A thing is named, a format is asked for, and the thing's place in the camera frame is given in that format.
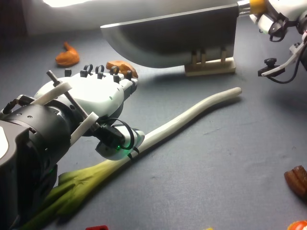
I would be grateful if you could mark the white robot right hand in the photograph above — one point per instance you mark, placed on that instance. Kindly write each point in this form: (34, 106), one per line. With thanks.
(287, 12)

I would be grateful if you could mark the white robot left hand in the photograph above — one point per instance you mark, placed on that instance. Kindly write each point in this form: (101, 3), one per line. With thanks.
(96, 93)

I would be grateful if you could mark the long green-white leek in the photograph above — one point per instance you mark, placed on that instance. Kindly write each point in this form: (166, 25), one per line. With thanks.
(182, 119)

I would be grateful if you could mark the steel cleaver knife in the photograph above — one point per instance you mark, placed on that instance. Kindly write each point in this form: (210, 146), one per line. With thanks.
(172, 36)

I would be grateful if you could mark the wooden peg board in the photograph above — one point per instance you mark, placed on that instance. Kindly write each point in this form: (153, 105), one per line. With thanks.
(211, 68)

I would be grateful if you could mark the orange toy chicken wing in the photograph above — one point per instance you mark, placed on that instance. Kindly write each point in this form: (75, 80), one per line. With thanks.
(122, 65)

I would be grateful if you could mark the orange toy chicken drumstick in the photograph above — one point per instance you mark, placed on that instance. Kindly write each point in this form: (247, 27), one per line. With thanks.
(68, 57)

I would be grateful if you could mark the red toy block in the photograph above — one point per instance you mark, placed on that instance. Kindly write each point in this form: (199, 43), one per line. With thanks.
(97, 227)

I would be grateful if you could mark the brown toy meat piece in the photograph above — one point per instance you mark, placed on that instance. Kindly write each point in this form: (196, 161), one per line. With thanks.
(297, 180)

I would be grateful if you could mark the orange toy tart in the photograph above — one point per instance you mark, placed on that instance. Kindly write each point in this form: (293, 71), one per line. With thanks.
(298, 225)

